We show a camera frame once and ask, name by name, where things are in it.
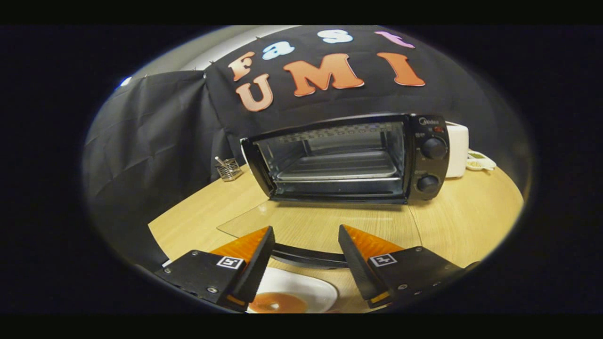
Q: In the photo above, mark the white divided condiment dish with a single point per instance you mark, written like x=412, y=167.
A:
x=479, y=164

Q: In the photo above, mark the round brown bread bun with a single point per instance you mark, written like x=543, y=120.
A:
x=280, y=303

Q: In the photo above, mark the metal baking tray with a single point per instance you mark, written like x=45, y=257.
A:
x=339, y=165

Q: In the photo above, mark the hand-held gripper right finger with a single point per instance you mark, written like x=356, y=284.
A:
x=355, y=263

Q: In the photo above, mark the white plate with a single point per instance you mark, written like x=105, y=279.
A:
x=311, y=288

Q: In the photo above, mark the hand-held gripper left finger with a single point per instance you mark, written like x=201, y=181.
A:
x=256, y=268

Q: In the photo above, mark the black toaster oven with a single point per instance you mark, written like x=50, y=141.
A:
x=431, y=165

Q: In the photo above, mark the white toaster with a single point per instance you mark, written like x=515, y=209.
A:
x=457, y=150

